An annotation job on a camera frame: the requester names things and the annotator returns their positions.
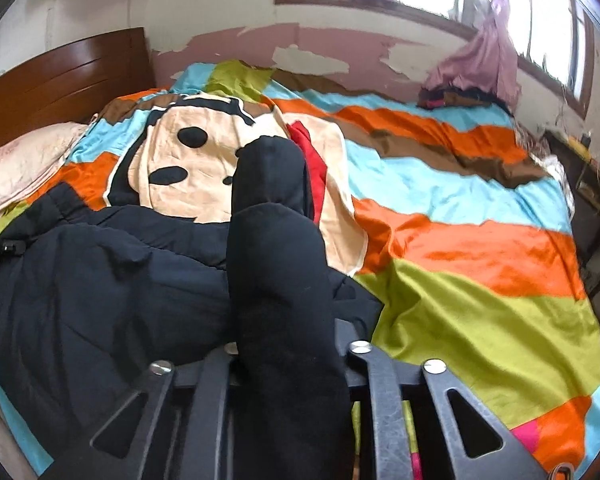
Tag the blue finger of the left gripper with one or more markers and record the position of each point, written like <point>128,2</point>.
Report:
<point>12,248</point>

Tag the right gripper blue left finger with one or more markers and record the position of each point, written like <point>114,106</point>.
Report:
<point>174,423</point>

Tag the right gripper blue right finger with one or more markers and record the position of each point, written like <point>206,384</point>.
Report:
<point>421,421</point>

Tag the dark navy padded jacket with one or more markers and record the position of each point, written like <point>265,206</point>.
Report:
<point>98,295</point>

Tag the dark clothes pile by curtain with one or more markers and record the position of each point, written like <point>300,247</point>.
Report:
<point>456,97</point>

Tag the pale pink floral pillow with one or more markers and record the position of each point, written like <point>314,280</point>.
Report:
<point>29,161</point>

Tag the brown wooden headboard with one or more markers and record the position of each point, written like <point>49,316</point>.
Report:
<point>73,82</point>

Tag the colourful striped bed cover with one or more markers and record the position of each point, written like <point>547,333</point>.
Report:
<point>462,234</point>

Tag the cluttered wooden desk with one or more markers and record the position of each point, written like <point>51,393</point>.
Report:
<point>583,176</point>

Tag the right pink curtain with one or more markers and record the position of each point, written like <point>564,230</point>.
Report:
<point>489,61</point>

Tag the brown framed window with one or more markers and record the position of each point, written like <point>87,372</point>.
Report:
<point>554,39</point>

